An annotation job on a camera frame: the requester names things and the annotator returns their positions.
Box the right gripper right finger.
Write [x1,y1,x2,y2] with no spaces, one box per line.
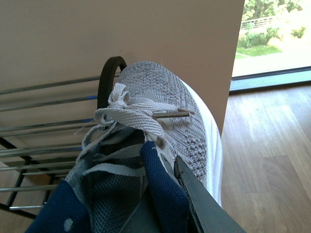
[174,156,245,233]

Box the grey knit sneaker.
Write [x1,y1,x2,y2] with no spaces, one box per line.
[24,60,224,233]

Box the black metal shoe rack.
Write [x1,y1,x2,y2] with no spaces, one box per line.
[0,56,126,219]

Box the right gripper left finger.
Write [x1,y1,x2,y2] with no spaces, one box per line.
[120,194,162,233]

